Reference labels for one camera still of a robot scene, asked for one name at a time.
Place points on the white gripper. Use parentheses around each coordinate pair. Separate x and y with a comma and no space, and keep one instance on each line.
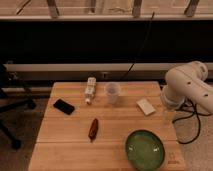
(168,115)

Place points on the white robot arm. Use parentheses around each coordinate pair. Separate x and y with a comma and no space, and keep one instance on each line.
(183,82)

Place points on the white rectangular block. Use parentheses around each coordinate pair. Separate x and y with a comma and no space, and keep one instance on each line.
(146,106)

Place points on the green glass plate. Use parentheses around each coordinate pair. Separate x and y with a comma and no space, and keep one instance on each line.
(145,150)

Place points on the white tube bottle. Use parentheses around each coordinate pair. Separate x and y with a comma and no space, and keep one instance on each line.
(90,89)

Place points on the black leaning rod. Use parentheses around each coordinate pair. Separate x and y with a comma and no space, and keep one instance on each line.
(141,47)

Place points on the black smartphone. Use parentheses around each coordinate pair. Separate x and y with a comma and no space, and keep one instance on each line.
(64,107)

